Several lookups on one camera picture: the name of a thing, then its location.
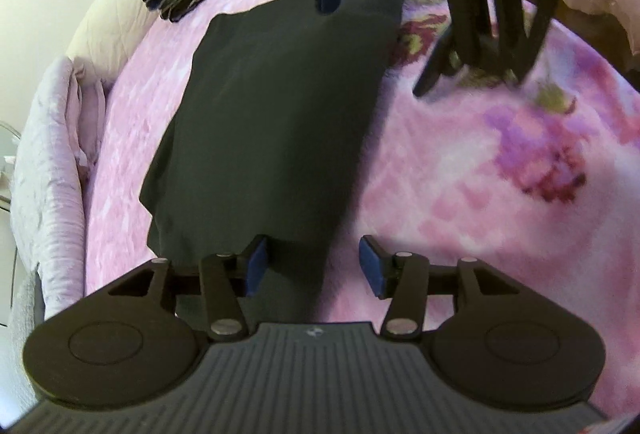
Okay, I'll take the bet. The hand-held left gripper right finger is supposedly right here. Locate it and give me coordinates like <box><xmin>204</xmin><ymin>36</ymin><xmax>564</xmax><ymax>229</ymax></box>
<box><xmin>359</xmin><ymin>235</ymin><xmax>546</xmax><ymax>342</ymax></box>

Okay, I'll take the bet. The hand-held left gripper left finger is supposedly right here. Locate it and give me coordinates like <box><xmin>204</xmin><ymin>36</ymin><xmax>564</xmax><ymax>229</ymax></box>
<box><xmin>85</xmin><ymin>235</ymin><xmax>273</xmax><ymax>342</ymax></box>

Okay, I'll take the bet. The lilac crumpled pillow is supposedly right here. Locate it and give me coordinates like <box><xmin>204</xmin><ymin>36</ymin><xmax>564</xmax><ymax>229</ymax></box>
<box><xmin>12</xmin><ymin>56</ymin><xmax>108</xmax><ymax>319</ymax></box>

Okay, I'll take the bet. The pink floral bed sheet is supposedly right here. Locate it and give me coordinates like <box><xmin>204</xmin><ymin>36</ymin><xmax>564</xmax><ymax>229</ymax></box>
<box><xmin>82</xmin><ymin>0</ymin><xmax>640</xmax><ymax>420</ymax></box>

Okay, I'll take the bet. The dark sweatshirt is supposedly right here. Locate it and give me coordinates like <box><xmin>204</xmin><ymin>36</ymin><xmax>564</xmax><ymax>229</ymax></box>
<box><xmin>139</xmin><ymin>0</ymin><xmax>412</xmax><ymax>322</ymax></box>

